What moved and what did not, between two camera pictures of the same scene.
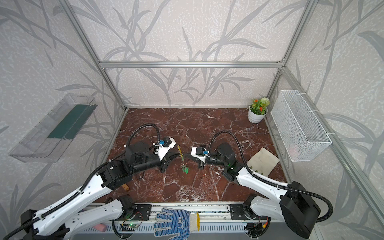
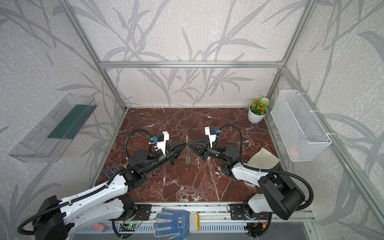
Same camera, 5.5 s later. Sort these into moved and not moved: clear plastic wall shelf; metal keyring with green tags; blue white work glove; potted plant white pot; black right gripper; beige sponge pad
Moved: black right gripper; metal keyring with green tags
Not moved: potted plant white pot; blue white work glove; clear plastic wall shelf; beige sponge pad
